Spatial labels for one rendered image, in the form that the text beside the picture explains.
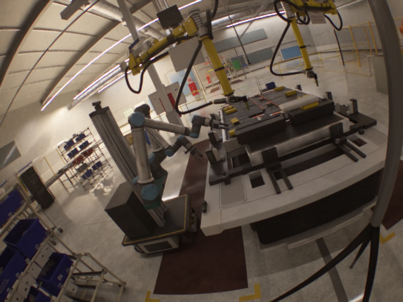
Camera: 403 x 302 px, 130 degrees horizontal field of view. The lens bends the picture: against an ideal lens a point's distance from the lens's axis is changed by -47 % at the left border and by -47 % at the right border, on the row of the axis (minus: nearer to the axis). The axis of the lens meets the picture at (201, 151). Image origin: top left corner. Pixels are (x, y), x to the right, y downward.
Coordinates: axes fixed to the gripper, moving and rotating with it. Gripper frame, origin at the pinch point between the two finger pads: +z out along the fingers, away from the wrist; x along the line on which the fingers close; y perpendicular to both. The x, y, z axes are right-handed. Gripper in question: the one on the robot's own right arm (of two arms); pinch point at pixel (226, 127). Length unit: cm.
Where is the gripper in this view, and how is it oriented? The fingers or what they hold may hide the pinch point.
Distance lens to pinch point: 172.3
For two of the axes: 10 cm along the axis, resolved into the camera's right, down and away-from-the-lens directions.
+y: -2.1, 8.7, 4.4
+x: -0.9, 4.3, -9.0
